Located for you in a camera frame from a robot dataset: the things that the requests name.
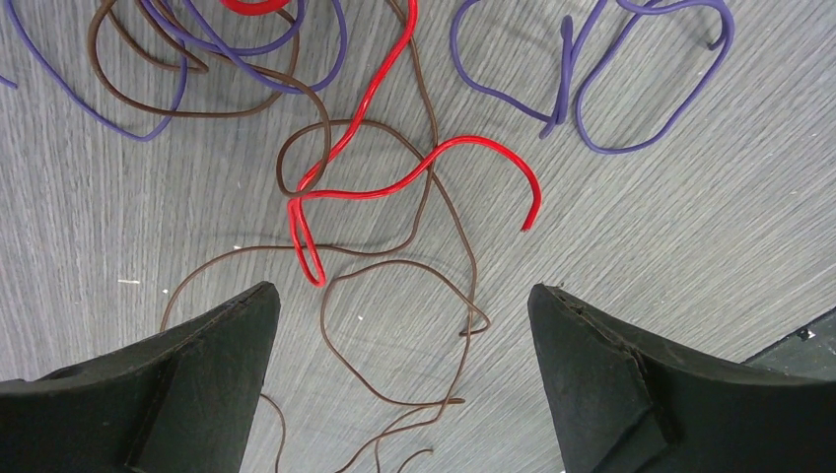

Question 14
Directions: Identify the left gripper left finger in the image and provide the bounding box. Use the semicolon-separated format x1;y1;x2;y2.
1;282;280;472

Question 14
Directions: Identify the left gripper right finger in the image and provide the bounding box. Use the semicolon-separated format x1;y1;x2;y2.
527;285;835;472

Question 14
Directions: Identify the brown wire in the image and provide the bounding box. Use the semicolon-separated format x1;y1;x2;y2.
88;0;491;473

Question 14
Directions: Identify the purple wire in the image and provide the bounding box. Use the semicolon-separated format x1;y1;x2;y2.
0;0;736;156

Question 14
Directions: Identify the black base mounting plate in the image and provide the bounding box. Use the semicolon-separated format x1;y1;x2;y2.
743;308;835;381

